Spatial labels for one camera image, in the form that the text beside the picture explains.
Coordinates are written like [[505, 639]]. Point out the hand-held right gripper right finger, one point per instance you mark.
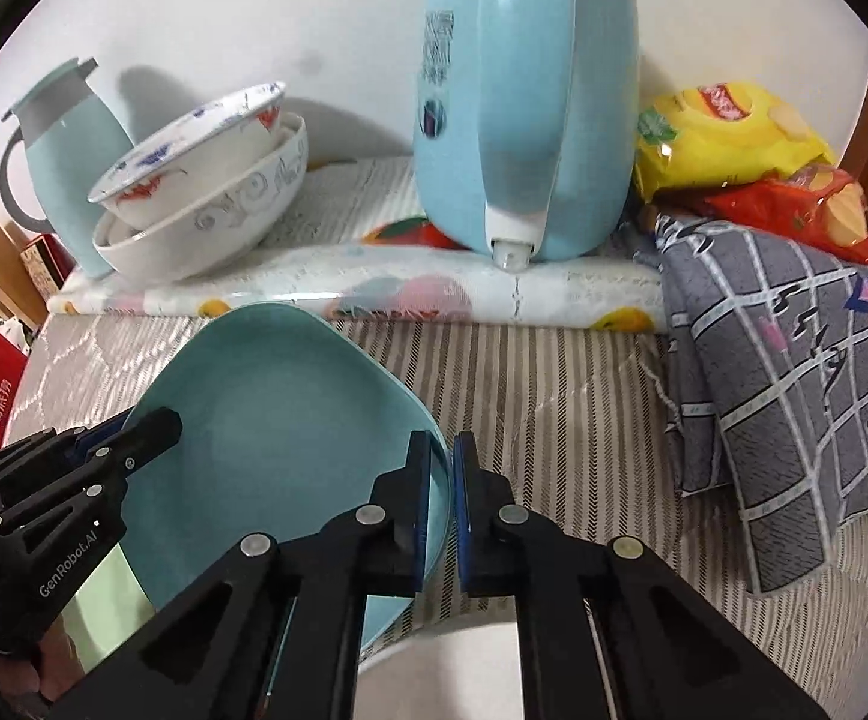
[[467, 517]]

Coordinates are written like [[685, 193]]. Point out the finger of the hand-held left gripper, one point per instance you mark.
[[145, 439], [96, 431]]

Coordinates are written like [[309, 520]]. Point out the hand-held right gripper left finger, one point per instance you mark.
[[420, 517]]

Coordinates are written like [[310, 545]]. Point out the teal plate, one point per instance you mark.
[[269, 427]]

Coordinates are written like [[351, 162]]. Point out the plain white bowl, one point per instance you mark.
[[441, 671]]

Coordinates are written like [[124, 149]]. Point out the striped quilt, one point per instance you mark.
[[554, 390]]

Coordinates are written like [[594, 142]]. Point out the patterned dark red box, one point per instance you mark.
[[47, 262]]

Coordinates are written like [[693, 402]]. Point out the white bowl with grey swirls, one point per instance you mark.
[[231, 229]]

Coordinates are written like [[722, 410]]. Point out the fruit print cloth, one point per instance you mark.
[[404, 285]]

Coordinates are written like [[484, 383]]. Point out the floral white bowl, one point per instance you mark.
[[201, 180]]

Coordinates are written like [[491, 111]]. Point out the light blue thermos jug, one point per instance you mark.
[[66, 150]]

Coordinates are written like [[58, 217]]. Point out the grey checked cloth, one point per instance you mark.
[[779, 390]]

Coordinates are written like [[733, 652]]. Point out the light blue electric kettle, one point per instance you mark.
[[524, 90]]

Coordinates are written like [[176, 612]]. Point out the yellow chip bag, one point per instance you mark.
[[719, 142]]

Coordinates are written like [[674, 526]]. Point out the red chip bag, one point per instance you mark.
[[817, 210]]

